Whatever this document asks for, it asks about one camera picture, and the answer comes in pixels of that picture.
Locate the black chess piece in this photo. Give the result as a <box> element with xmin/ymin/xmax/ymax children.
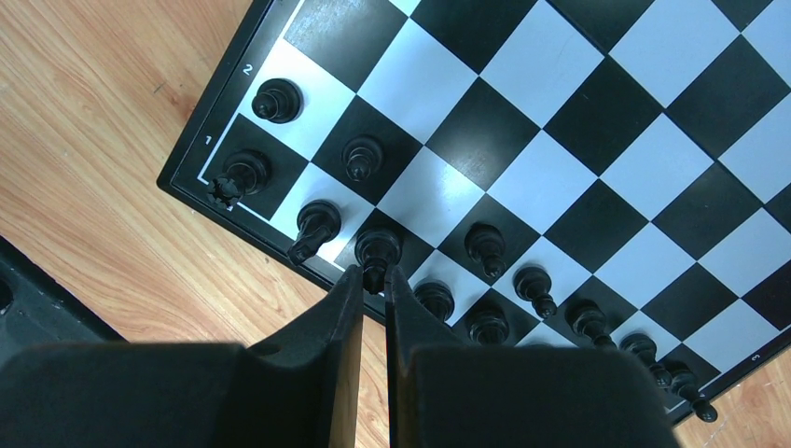
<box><xmin>667</xmin><ymin>362</ymin><xmax>718</xmax><ymax>423</ymax></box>

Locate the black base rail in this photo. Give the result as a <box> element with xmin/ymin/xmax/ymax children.
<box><xmin>1</xmin><ymin>238</ymin><xmax>124</xmax><ymax>363</ymax></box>

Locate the black white chessboard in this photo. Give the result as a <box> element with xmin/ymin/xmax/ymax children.
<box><xmin>158</xmin><ymin>1</ymin><xmax>790</xmax><ymax>399</ymax></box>

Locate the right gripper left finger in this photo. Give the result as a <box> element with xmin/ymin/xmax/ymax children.
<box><xmin>1</xmin><ymin>266</ymin><xmax>363</xmax><ymax>447</ymax></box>

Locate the black chess bishop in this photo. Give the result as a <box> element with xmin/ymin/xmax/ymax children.
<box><xmin>354</xmin><ymin>227</ymin><xmax>402</xmax><ymax>295</ymax></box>

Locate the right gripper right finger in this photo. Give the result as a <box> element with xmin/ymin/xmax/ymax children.
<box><xmin>384</xmin><ymin>266</ymin><xmax>677</xmax><ymax>447</ymax></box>

